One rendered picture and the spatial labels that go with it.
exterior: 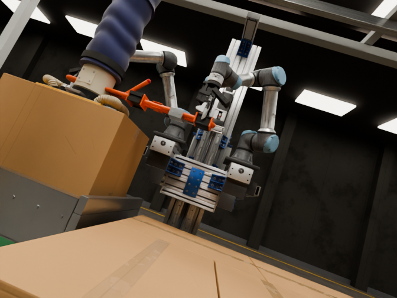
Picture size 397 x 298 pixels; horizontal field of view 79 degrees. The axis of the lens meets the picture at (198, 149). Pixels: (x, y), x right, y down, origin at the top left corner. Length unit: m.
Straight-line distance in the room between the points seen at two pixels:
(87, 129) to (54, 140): 0.14
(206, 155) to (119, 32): 0.92
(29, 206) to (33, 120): 0.40
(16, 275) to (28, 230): 0.52
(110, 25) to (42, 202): 0.89
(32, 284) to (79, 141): 0.72
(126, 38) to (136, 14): 0.15
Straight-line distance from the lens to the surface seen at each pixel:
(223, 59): 1.27
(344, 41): 3.77
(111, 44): 1.35
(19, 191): 1.00
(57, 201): 0.92
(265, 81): 1.61
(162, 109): 1.18
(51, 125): 1.17
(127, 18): 1.42
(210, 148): 1.73
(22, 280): 0.45
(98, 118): 1.08
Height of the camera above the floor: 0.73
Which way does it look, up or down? 11 degrees up
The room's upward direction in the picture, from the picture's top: 20 degrees clockwise
